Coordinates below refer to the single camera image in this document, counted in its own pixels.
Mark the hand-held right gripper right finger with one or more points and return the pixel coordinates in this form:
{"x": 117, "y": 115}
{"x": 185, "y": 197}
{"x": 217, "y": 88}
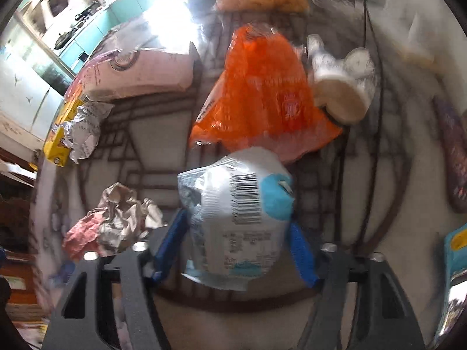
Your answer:
{"x": 303, "y": 259}

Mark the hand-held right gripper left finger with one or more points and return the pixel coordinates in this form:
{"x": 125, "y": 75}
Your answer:
{"x": 171, "y": 240}

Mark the white blue snack packet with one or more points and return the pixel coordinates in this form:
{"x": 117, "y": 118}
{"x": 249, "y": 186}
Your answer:
{"x": 233, "y": 204}

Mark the pink carton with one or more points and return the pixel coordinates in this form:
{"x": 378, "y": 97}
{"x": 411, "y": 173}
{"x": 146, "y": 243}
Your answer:
{"x": 138, "y": 73}

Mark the crumpled pink silver wrapper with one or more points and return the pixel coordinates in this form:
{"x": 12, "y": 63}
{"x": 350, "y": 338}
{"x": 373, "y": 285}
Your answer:
{"x": 116, "y": 218}

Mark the crumpled silver foil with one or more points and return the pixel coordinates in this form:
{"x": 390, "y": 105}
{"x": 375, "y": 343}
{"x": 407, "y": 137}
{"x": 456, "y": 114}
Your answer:
{"x": 85, "y": 131}

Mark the yellow box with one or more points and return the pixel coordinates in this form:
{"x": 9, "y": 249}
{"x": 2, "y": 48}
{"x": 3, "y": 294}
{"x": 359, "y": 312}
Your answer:
{"x": 58, "y": 146}

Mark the white pill bottle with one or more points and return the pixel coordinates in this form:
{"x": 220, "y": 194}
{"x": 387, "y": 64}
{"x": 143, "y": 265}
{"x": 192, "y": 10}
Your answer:
{"x": 337, "y": 94}

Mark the orange plastic bag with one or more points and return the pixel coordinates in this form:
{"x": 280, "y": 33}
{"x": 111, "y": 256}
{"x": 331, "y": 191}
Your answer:
{"x": 262, "y": 91}

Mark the dark purple packet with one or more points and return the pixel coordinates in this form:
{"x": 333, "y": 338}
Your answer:
{"x": 454, "y": 153}

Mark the small white bottle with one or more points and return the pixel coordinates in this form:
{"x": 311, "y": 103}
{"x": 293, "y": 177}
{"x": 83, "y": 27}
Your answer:
{"x": 361, "y": 65}

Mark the white refrigerator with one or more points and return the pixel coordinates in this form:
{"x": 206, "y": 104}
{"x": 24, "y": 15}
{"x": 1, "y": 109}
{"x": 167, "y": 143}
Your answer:
{"x": 22, "y": 98}

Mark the teal kitchen cabinets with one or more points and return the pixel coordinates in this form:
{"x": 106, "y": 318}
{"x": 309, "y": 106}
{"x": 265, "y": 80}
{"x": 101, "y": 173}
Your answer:
{"x": 95, "y": 32}

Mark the range hood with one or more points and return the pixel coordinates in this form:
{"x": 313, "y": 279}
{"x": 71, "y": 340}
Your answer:
{"x": 54, "y": 7}

